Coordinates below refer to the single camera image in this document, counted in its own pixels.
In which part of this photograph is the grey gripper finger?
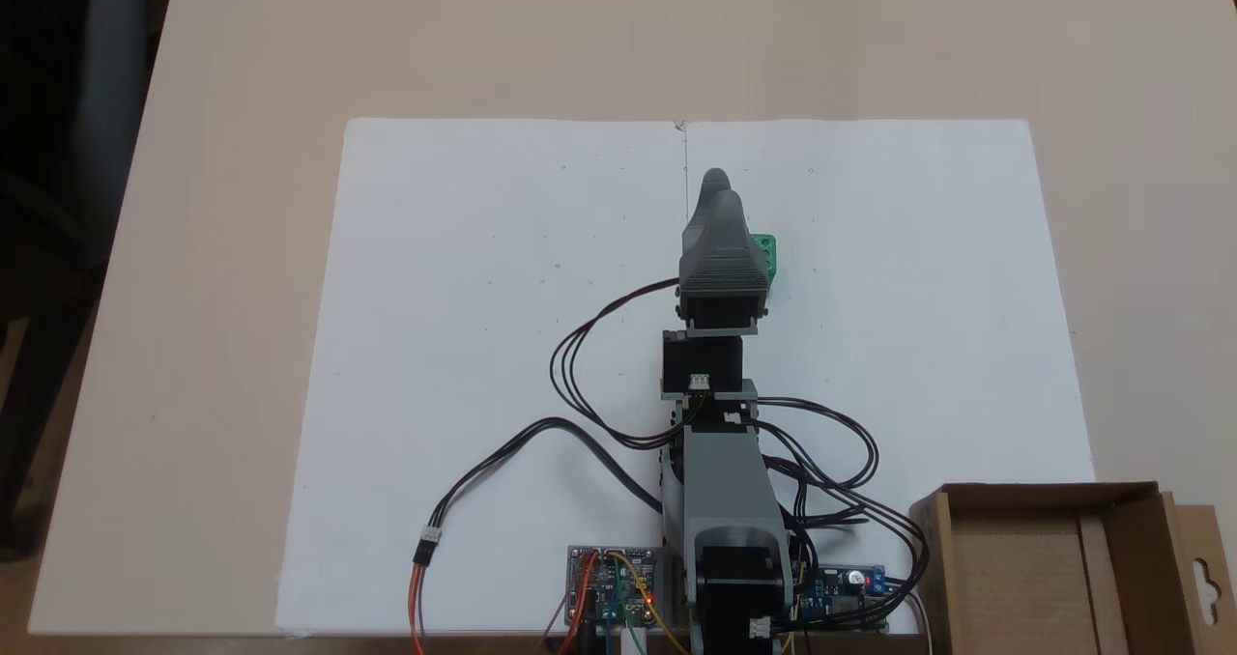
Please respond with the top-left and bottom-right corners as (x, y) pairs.
(679, 189), (772, 294)
(698, 169), (734, 215)

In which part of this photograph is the yellow jumper wire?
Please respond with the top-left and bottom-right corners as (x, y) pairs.
(611, 554), (689, 655)

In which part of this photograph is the black arm motor cable bundle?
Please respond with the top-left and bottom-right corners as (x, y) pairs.
(752, 396), (931, 632)

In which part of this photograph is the brown cardboard box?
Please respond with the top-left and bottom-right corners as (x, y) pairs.
(908, 481), (1237, 655)

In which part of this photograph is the black gripper motor cable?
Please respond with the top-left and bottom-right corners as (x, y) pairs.
(549, 278), (689, 449)

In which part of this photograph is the motor controller circuit board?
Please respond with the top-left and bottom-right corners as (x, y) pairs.
(566, 544), (666, 629)

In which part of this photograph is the orange red wire pair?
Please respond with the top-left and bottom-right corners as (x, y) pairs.
(408, 539), (434, 655)

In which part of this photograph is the black cable with white connector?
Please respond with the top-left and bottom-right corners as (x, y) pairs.
(414, 417), (668, 567)

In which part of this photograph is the blue power converter board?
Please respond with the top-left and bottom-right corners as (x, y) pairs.
(791, 564), (888, 633)

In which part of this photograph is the white paper sheet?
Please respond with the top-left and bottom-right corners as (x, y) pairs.
(684, 119), (1098, 637)
(275, 119), (689, 637)

